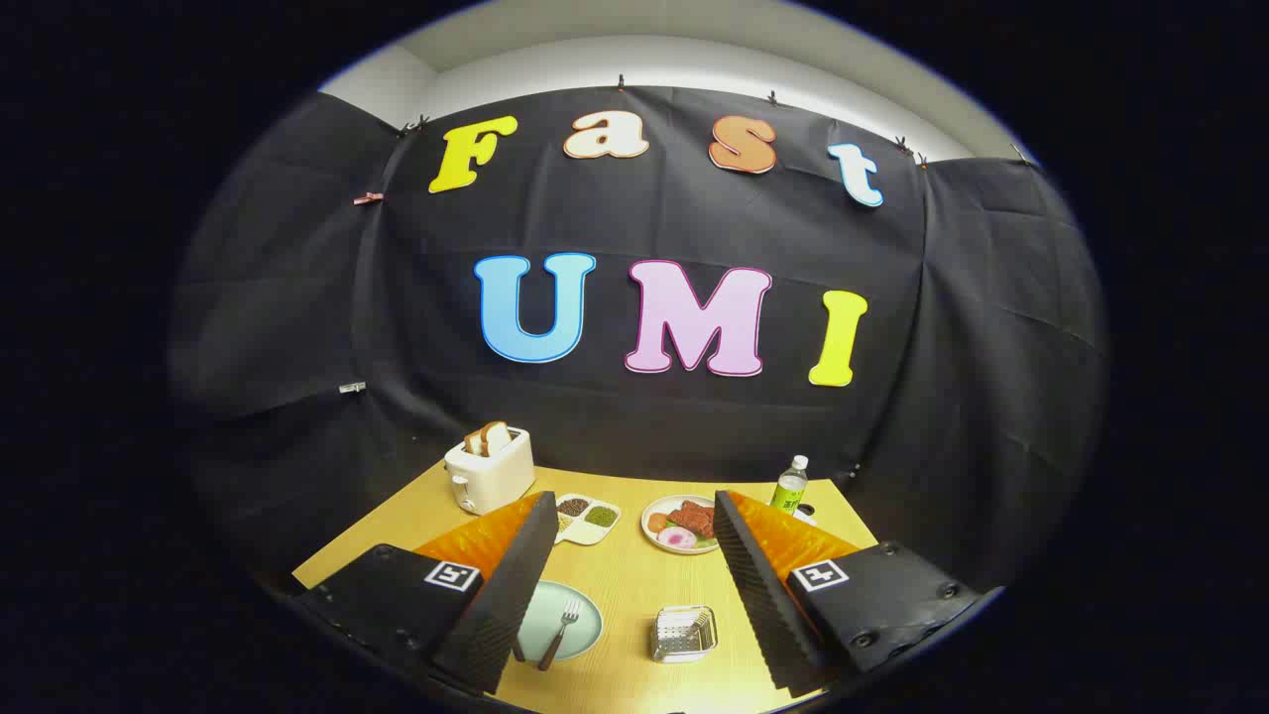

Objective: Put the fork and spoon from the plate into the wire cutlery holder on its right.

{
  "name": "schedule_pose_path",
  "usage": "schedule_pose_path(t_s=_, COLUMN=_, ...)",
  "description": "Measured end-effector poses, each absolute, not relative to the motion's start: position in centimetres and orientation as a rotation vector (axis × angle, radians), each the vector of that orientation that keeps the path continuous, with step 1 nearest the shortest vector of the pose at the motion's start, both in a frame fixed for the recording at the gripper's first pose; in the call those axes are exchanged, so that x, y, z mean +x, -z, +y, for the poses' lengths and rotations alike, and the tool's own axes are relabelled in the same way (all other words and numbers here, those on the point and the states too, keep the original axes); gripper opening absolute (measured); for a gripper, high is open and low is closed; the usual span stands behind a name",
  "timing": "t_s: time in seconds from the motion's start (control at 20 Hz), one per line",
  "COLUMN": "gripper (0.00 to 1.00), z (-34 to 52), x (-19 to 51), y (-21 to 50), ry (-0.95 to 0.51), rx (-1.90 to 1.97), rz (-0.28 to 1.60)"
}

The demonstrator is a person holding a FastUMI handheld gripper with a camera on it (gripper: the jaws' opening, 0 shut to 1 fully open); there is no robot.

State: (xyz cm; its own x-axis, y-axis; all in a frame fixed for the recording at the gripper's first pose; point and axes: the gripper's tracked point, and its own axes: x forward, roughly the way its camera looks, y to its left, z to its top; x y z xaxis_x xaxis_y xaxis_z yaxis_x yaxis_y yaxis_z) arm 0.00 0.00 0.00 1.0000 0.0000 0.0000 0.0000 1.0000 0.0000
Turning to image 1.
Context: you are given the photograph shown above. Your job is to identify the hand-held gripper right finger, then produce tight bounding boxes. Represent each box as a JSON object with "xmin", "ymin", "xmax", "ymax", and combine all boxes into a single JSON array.
[{"xmin": 712, "ymin": 489, "xmax": 1003, "ymax": 699}]

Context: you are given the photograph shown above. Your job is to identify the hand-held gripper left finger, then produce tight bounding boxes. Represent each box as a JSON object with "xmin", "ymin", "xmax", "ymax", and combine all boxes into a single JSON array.
[{"xmin": 293, "ymin": 490, "xmax": 560, "ymax": 696}]

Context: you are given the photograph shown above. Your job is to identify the metal fork with dark handle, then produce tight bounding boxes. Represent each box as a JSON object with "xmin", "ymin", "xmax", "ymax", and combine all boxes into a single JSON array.
[{"xmin": 537, "ymin": 598, "xmax": 582, "ymax": 672}]

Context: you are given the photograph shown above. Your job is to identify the teal round plate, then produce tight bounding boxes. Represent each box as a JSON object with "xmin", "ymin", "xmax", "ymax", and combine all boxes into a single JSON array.
[{"xmin": 515, "ymin": 580, "xmax": 604, "ymax": 662}]

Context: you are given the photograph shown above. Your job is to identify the white divided tray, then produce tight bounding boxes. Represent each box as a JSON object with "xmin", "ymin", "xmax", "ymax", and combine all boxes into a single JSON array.
[{"xmin": 553, "ymin": 493, "xmax": 623, "ymax": 546}]

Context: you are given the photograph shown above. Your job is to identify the green label drink bottle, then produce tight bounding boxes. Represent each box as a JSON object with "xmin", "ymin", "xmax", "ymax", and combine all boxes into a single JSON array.
[{"xmin": 770, "ymin": 455, "xmax": 810, "ymax": 515}]

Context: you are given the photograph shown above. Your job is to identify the white toaster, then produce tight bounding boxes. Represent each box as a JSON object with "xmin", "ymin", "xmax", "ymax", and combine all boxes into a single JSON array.
[{"xmin": 443, "ymin": 426, "xmax": 536, "ymax": 516}]

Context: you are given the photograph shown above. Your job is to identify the white oval food plate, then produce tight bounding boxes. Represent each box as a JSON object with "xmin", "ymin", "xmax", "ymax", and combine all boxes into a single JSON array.
[{"xmin": 640, "ymin": 494, "xmax": 723, "ymax": 554}]

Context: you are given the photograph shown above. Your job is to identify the metal wire basket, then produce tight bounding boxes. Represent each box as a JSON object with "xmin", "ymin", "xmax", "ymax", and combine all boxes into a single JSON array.
[{"xmin": 650, "ymin": 606, "xmax": 719, "ymax": 663}]

